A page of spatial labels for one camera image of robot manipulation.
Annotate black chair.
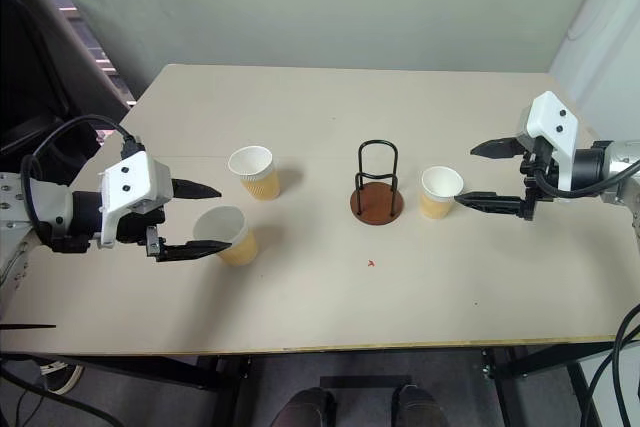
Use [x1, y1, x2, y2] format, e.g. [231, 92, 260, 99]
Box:
[0, 0, 132, 161]

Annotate black metal table frame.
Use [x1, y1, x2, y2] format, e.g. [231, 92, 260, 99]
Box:
[0, 339, 619, 427]

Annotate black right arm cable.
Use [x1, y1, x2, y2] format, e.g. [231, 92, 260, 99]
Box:
[531, 145, 640, 199]

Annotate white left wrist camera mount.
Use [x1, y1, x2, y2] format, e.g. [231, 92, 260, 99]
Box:
[98, 150, 175, 248]

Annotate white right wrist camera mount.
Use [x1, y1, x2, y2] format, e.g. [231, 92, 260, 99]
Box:
[516, 90, 580, 194]

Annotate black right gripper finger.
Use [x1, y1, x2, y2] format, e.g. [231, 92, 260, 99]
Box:
[453, 190, 527, 221]
[469, 136, 524, 160]

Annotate yellow ribbed paper cup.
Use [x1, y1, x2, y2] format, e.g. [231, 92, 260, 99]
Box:
[192, 205, 260, 268]
[420, 165, 465, 221]
[227, 145, 282, 202]

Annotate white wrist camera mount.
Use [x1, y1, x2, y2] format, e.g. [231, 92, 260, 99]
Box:
[516, 90, 580, 194]
[98, 150, 175, 248]

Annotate white curtain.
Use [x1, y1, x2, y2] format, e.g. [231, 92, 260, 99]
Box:
[548, 0, 640, 144]

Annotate black wire wooden-base cup holder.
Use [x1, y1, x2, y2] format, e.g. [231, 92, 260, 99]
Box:
[349, 138, 406, 225]

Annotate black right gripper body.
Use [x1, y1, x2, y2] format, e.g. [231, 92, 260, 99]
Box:
[517, 138, 558, 222]

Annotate dark rounded shape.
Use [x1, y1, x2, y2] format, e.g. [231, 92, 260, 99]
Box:
[271, 385, 337, 427]
[393, 383, 443, 427]

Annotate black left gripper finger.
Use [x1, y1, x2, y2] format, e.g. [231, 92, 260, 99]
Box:
[155, 240, 234, 264]
[172, 177, 223, 200]

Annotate black floor cables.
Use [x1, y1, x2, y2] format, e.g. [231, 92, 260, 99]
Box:
[583, 302, 640, 427]

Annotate black white sneaker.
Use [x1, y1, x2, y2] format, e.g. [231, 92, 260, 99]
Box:
[41, 360, 85, 396]

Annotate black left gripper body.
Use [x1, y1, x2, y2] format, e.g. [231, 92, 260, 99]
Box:
[114, 207, 169, 262]

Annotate black floor cable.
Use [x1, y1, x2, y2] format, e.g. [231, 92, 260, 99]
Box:
[0, 350, 119, 427]

